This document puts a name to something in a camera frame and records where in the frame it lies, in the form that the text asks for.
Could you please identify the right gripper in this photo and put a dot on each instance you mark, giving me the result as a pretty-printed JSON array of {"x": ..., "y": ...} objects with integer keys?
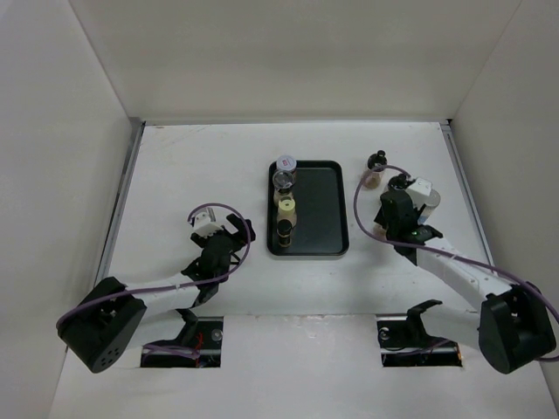
[{"x": 379, "y": 217}]

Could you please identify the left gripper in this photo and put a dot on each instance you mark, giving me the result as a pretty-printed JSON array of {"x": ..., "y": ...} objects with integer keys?
[{"x": 244, "y": 235}]

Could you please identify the black cap brown spice bottle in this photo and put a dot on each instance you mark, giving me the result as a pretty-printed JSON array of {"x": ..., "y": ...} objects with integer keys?
[{"x": 373, "y": 174}]

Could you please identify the small dark pepper bottle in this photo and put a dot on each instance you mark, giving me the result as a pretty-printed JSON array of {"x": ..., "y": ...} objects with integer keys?
[{"x": 284, "y": 230}]

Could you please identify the yellow cap spice shaker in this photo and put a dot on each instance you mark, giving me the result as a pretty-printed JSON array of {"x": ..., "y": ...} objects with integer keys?
[{"x": 287, "y": 210}]

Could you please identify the clear cap salt grinder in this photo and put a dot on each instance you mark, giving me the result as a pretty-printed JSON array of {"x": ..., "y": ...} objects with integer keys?
[{"x": 283, "y": 182}]

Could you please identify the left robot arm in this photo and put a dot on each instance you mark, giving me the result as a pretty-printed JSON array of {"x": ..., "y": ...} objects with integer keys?
[{"x": 157, "y": 317}]

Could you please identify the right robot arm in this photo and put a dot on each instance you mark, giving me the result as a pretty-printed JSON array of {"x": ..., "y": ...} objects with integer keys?
[{"x": 508, "y": 318}]

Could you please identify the black cap white spice bottle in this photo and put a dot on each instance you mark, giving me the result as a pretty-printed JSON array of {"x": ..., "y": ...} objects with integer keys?
[{"x": 398, "y": 182}]

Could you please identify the blue label grey cap jar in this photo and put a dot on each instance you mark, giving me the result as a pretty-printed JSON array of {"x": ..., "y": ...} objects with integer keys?
[{"x": 430, "y": 204}]

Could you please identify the black rectangular tray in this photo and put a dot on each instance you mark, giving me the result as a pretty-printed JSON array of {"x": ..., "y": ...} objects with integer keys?
[{"x": 320, "y": 205}]

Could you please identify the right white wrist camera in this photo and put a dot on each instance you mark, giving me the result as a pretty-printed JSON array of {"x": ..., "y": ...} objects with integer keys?
[{"x": 419, "y": 191}]

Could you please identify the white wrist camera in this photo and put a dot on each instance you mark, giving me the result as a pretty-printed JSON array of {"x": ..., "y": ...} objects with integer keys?
[
  {"x": 419, "y": 191},
  {"x": 204, "y": 222}
]

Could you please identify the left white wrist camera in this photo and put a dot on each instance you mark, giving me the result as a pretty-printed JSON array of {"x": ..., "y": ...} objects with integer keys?
[{"x": 204, "y": 222}]

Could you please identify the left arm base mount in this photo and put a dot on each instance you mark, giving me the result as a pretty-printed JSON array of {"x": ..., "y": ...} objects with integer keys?
[{"x": 191, "y": 342}]

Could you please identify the right aluminium table rail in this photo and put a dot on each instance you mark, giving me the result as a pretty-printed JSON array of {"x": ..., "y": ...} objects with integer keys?
[{"x": 446, "y": 130}]

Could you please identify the aluminium table rail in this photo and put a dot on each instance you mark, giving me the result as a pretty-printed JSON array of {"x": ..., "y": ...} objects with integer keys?
[
  {"x": 446, "y": 130},
  {"x": 128, "y": 168}
]

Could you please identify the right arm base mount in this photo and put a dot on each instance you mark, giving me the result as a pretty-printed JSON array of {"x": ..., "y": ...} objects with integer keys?
[{"x": 404, "y": 342}]

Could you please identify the left aluminium table rail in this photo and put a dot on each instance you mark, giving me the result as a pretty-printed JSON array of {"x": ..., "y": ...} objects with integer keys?
[{"x": 128, "y": 168}]

